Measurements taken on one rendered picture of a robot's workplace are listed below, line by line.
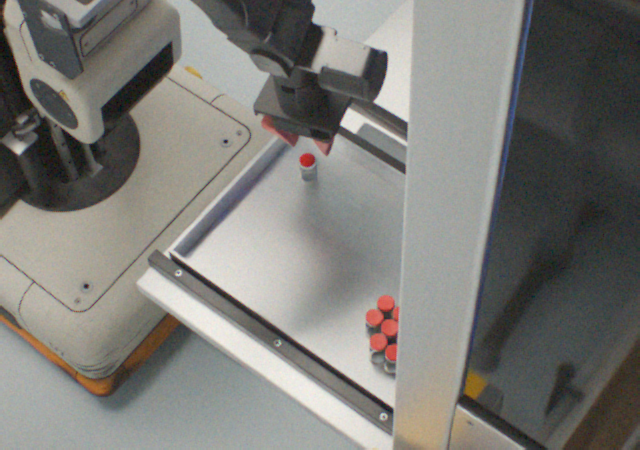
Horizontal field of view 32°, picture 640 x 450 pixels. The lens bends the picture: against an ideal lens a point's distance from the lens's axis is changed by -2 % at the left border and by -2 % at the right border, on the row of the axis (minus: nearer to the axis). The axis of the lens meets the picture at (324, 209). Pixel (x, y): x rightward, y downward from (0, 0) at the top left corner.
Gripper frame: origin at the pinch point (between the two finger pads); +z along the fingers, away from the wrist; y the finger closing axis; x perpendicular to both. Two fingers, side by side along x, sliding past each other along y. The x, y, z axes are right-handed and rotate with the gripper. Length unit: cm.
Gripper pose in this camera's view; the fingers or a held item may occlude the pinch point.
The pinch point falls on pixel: (311, 143)
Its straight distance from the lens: 139.4
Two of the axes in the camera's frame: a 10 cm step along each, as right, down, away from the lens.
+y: 9.2, 2.8, -2.7
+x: 3.8, -8.1, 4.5
